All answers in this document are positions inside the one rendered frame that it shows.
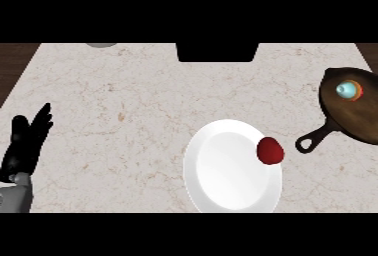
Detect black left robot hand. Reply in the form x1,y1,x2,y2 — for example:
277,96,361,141
0,102,55,183

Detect white round plate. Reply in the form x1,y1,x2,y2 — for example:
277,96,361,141
182,118,286,214

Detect dark brown frying pan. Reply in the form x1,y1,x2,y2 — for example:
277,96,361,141
295,66,378,155

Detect pale blue cupcake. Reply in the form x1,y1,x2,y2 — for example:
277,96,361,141
336,79,365,102

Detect grey round object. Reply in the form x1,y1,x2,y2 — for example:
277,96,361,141
85,43,120,49

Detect black box appliance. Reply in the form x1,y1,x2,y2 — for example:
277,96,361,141
175,43,262,63

